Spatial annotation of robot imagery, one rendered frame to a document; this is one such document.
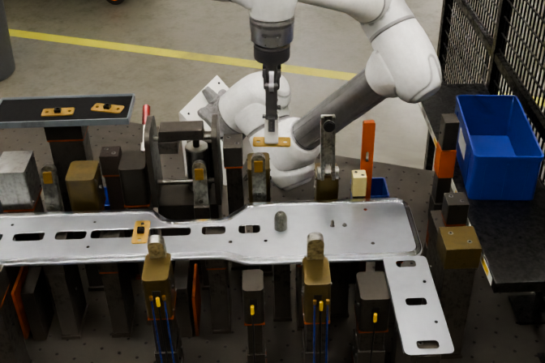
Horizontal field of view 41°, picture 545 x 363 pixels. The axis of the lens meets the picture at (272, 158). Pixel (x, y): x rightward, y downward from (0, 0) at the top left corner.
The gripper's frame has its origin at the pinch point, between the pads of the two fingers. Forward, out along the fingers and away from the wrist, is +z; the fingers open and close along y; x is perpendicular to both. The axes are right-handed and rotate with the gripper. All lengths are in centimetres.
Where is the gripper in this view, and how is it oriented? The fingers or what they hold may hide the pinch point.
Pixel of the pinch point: (271, 126)
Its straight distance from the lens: 160.3
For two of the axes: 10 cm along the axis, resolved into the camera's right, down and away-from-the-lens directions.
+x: 10.0, 0.1, -0.1
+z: 0.0, 8.4, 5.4
